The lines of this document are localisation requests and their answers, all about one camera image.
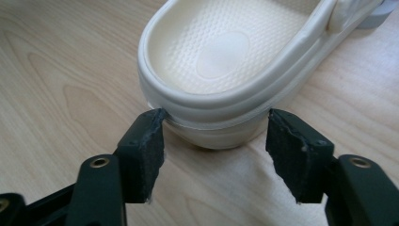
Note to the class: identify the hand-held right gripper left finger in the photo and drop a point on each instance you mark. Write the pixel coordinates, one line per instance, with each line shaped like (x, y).
(141, 157)

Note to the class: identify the white clog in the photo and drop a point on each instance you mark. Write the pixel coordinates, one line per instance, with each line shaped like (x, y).
(219, 56)

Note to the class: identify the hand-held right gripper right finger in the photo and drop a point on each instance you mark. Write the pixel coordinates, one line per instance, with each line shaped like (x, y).
(298, 157)

